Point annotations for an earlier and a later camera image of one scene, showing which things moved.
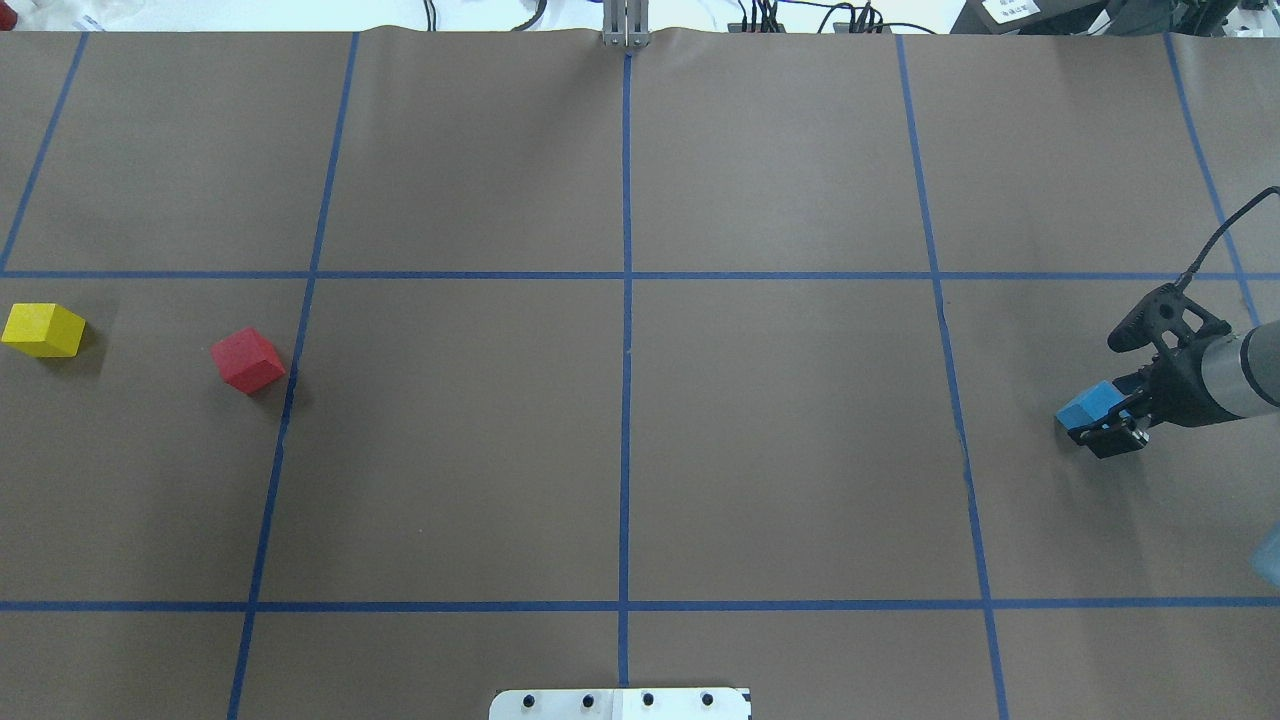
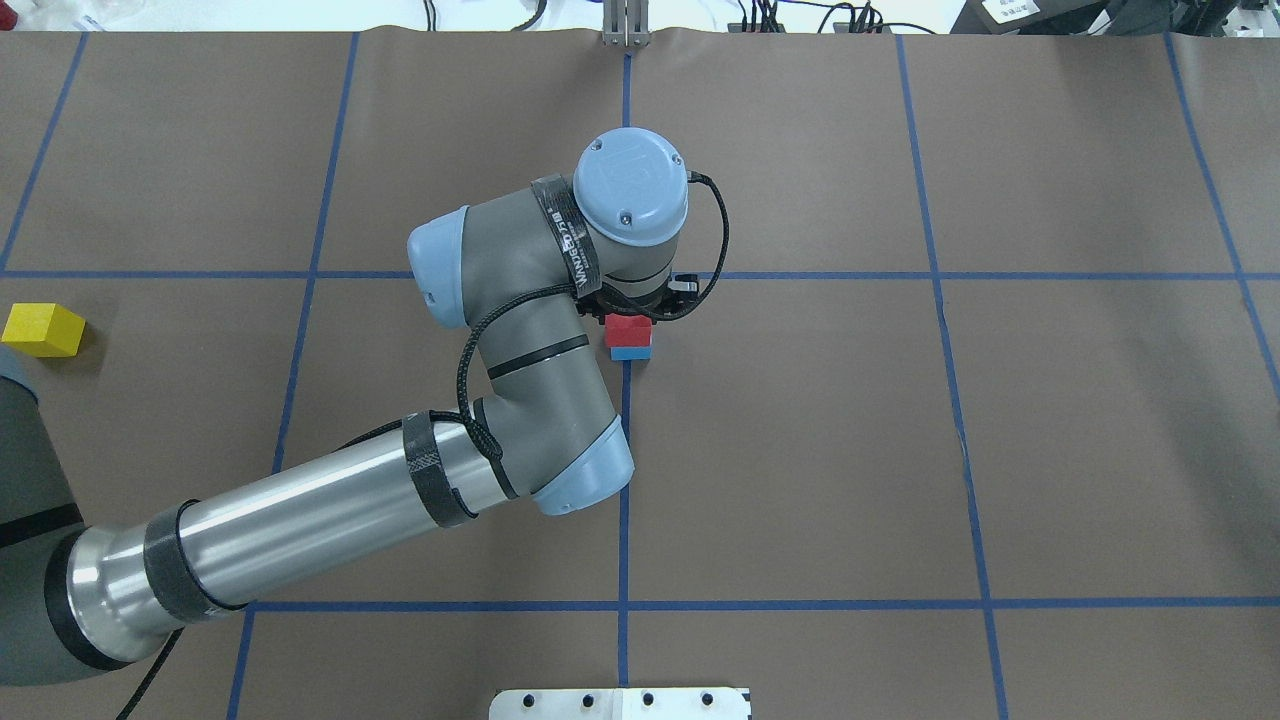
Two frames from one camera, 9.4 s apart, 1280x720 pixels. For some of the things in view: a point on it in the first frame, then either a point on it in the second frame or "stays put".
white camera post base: (621, 704) stays put
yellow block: (45, 329) stays put
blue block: (1091, 405) to (630, 352)
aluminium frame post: (625, 23) stays put
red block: (247, 360) to (628, 330)
